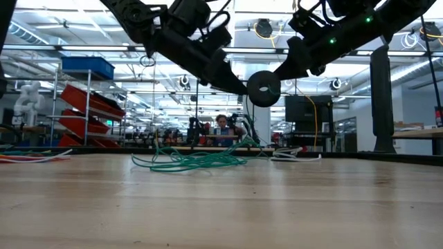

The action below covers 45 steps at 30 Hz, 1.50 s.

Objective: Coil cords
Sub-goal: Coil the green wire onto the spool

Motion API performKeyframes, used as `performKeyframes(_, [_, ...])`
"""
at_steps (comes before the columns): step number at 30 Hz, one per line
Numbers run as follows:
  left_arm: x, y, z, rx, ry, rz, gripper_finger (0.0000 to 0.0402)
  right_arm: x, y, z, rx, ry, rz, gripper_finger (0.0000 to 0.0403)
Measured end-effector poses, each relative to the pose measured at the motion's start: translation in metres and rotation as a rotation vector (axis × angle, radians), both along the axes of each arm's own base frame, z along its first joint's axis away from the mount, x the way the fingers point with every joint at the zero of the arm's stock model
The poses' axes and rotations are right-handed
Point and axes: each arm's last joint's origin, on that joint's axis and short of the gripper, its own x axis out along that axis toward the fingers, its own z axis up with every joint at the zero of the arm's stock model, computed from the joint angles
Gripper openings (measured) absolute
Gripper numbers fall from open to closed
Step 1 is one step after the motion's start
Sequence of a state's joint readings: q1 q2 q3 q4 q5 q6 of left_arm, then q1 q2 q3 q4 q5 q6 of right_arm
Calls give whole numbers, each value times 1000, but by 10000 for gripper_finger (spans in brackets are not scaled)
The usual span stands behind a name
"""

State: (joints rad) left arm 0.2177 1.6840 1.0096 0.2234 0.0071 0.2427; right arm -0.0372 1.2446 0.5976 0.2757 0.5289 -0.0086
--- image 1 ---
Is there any thin black pole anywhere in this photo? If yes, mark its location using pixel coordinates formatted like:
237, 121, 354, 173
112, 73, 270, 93
420, 15, 443, 117

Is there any red plastic shelf bin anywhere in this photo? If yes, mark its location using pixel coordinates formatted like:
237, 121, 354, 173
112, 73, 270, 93
60, 84, 126, 120
57, 133, 122, 149
57, 109, 111, 138

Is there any metal shelf rack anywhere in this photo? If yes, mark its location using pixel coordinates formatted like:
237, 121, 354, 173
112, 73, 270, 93
46, 67, 127, 149

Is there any silver ventilation duct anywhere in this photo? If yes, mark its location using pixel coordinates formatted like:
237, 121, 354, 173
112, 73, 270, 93
6, 19, 51, 46

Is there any black workstation frame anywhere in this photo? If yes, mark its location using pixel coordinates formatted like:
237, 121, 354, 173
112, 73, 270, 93
195, 78, 256, 148

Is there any light wooden table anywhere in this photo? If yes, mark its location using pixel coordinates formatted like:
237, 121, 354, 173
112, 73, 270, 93
392, 127, 443, 156

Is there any white structural column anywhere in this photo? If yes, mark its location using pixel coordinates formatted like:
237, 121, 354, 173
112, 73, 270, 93
242, 64, 272, 148

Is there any person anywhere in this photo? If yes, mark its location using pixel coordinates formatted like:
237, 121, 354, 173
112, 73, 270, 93
213, 113, 243, 148

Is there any black left camera cable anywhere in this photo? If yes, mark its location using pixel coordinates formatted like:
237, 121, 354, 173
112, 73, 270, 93
204, 10, 231, 35

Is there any thin yellow drop cable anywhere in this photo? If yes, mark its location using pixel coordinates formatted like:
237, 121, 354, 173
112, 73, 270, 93
303, 95, 318, 148

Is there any white cord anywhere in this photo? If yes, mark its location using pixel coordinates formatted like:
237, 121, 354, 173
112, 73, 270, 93
270, 147, 323, 163

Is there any black monitor cart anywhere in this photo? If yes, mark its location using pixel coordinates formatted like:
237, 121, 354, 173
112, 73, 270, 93
282, 120, 357, 155

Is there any multicoloured wire bundle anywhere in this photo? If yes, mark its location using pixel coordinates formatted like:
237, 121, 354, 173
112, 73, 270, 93
0, 147, 73, 165

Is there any wooden workstation table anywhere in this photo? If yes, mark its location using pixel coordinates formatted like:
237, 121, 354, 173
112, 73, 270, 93
168, 146, 277, 153

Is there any blue plastic bin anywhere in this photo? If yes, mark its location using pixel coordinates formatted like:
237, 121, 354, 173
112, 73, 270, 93
61, 56, 116, 81

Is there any black cable loop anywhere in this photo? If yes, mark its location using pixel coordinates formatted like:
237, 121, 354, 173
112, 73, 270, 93
138, 55, 156, 68

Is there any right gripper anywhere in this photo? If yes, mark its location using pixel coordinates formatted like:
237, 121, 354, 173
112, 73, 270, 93
273, 8, 347, 82

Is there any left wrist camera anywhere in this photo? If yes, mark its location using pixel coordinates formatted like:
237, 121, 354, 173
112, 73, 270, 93
206, 26, 233, 49

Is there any green cord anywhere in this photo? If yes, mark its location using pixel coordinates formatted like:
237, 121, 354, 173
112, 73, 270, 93
131, 82, 278, 173

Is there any black monitor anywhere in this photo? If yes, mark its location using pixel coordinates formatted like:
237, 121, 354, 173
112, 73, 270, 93
284, 95, 334, 124

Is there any tall black upright panel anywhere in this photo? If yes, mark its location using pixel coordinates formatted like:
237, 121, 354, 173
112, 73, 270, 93
369, 44, 398, 155

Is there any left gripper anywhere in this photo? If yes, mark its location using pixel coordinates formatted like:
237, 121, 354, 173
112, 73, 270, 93
152, 0, 248, 95

